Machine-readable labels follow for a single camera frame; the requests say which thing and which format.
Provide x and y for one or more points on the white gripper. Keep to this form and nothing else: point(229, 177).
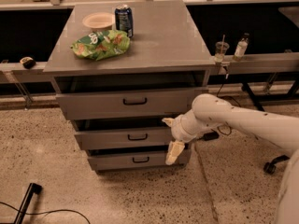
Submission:
point(178, 129)

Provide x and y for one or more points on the grey drawer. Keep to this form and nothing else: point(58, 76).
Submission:
point(123, 138)
point(124, 104)
point(128, 161)

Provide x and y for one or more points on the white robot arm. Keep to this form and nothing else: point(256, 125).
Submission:
point(209, 111)

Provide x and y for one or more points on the grey top drawer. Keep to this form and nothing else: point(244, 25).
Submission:
point(124, 104)

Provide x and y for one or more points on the grey bottom drawer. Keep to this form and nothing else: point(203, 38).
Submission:
point(128, 161)

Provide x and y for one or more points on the grey drawer cabinet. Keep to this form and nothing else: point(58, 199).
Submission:
point(166, 52)

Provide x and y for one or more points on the clear plastic cup with straw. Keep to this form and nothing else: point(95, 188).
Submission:
point(221, 48)

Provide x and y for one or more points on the black chair base with caster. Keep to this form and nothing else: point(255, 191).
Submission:
point(291, 96)

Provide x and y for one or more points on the small clear bottle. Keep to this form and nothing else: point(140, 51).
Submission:
point(241, 47)

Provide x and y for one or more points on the green chip bag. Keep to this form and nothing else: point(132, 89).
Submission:
point(101, 45)

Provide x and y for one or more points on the blue soda can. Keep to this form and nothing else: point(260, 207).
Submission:
point(124, 19)

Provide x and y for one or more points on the beige paper bowl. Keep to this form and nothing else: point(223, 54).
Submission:
point(99, 21)

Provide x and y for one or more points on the black stand leg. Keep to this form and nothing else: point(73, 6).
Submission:
point(33, 189)

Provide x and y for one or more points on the black tape measure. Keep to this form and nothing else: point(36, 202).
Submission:
point(28, 62)

